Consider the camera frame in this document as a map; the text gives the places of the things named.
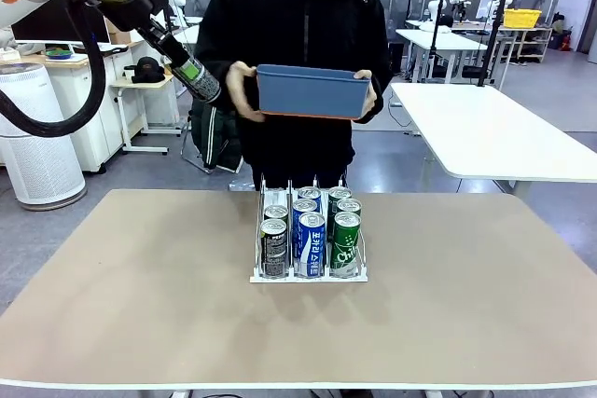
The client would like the white rolling side table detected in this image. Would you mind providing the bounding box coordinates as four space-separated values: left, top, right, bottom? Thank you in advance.
109 70 183 155

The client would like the black computer monitor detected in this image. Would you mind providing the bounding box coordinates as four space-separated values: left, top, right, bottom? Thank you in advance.
9 0 112 45

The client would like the dark green striped jacket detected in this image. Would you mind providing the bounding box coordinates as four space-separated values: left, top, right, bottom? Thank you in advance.
189 97 244 173

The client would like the person's left forearm black sleeve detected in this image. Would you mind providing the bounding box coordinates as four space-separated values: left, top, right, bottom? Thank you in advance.
368 55 394 113

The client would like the blue plastic basket orange trim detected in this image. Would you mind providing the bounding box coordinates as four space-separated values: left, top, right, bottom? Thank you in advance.
255 64 373 120

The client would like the large white table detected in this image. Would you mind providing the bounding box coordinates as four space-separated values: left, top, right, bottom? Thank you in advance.
390 82 597 201

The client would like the black sleeved left arm cable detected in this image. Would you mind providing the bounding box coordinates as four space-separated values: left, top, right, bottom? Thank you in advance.
0 0 109 138

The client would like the green Chilsung cider can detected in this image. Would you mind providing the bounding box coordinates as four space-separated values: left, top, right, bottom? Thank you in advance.
329 211 364 278
336 198 364 215
327 185 354 241

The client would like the white cabinet wooden top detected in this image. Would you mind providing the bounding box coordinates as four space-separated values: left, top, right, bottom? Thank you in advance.
18 38 146 173

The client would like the person's right forearm black sleeve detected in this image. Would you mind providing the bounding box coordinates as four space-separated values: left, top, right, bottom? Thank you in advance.
193 34 243 113

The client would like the person's right hand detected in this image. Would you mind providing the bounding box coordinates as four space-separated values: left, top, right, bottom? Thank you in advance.
226 61 268 123

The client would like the blue Pocari Sweat can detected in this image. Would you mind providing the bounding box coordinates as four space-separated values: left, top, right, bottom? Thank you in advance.
292 198 320 232
296 211 327 278
297 185 324 204

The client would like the low wooden shelf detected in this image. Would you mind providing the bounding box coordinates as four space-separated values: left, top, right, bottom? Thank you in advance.
501 24 555 64

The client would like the person's left hand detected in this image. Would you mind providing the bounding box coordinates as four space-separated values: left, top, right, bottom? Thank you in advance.
353 69 378 124

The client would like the white round air purifier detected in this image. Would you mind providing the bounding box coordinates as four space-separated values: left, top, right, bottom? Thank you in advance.
0 62 89 212

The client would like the white wire can dispenser rack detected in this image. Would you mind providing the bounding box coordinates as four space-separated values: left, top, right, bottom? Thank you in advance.
249 172 369 284

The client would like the person in black jacket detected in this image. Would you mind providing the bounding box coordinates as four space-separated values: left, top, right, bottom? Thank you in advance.
193 0 394 192

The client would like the yellow plastic crate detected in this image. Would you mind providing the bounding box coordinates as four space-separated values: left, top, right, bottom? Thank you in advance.
503 7 544 28

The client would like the black Pepsi can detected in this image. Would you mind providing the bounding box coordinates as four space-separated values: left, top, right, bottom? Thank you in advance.
259 218 289 277
179 60 222 103
264 203 290 231

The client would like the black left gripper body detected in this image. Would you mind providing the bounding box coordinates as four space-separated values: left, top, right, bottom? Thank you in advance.
104 0 174 34

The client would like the black cap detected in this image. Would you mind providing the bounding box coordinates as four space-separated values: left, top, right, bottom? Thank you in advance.
124 56 167 84

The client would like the white background desk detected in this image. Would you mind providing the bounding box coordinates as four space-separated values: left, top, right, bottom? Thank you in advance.
396 28 489 85
172 23 204 52

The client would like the brown cardboard box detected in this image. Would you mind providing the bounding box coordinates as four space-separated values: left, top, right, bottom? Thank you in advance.
105 18 137 45

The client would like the metal folding chair frame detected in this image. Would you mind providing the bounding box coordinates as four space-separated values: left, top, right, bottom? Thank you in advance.
180 120 211 174

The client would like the black keyboard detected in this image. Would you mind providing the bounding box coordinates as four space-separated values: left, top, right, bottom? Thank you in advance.
73 42 130 56

